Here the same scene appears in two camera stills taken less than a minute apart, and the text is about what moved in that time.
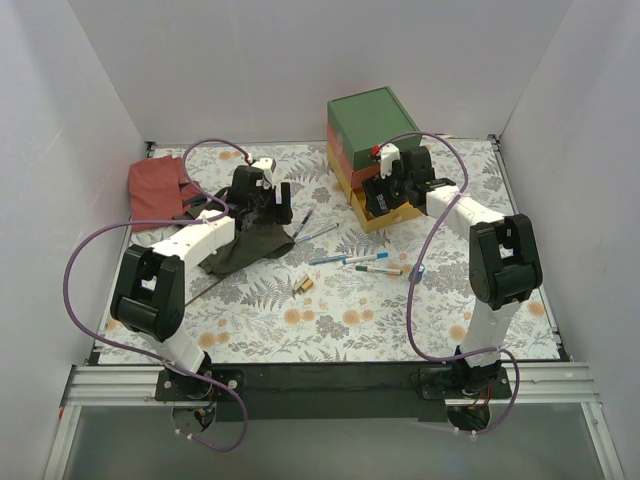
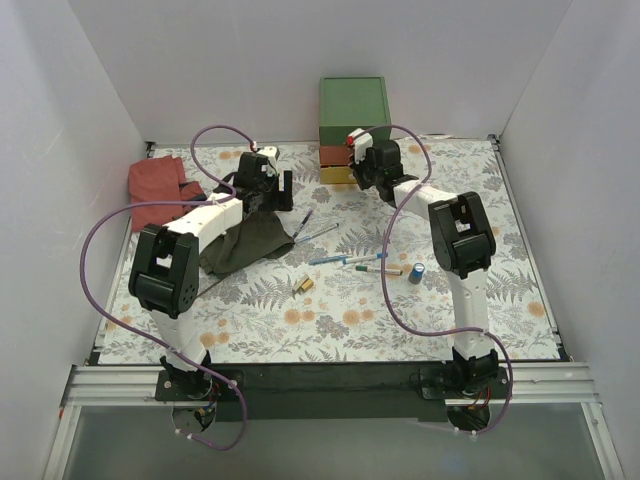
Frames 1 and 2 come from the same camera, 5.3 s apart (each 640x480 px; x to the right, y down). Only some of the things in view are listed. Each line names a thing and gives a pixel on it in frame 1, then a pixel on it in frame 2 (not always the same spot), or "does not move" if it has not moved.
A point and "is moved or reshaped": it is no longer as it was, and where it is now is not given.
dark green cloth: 260,241 does not move
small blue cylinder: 412,273 does not move
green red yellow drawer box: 366,133 is moved or reshaped
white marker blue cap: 369,257 does not move
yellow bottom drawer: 370,223 → 337,175
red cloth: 158,188 does not move
